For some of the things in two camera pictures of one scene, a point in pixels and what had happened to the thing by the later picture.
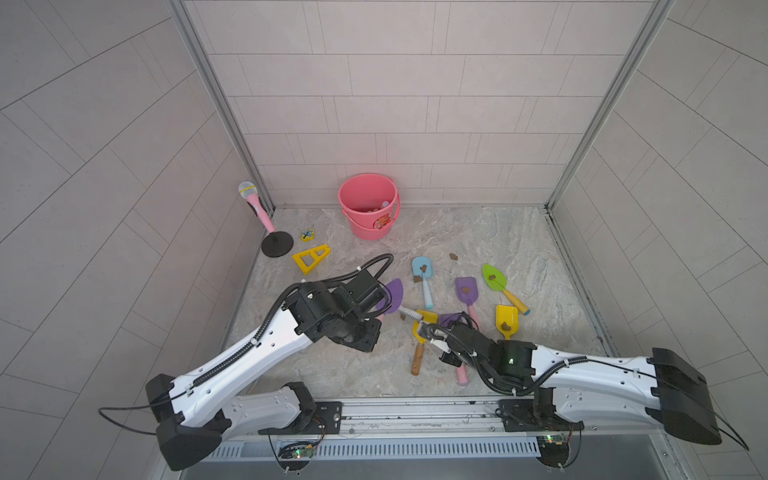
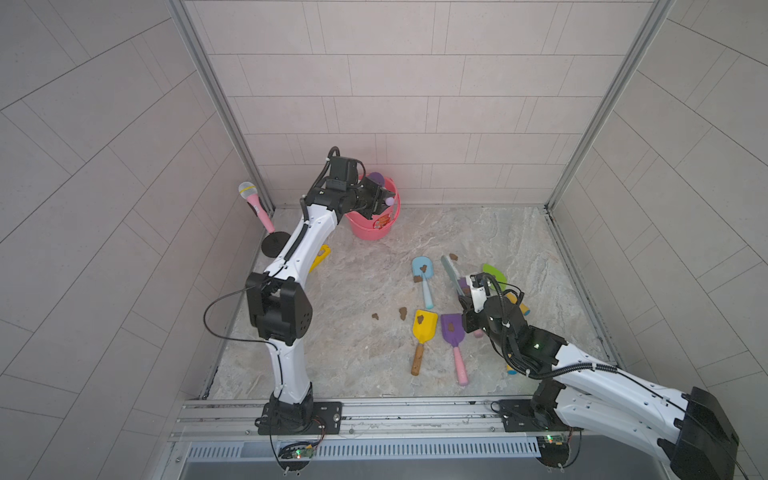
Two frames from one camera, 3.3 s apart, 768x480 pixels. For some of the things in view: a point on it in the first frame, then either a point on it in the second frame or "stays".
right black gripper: (443, 356) -> (468, 311)
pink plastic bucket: (371, 204) stays
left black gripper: (369, 342) -> (374, 193)
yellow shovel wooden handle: (427, 317) stays
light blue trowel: (422, 266) stays
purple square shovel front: (449, 319) stays
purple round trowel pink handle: (392, 299) -> (377, 177)
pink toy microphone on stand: (275, 244) stays
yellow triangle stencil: (298, 258) stays
